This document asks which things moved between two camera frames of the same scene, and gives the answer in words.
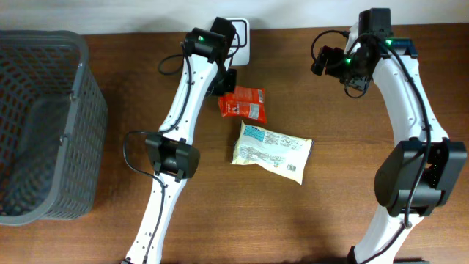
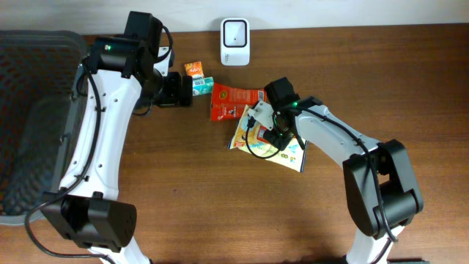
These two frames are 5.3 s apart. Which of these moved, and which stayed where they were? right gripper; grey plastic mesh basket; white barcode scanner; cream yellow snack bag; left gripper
Moved: cream yellow snack bag; left gripper; right gripper
Stayed: white barcode scanner; grey plastic mesh basket
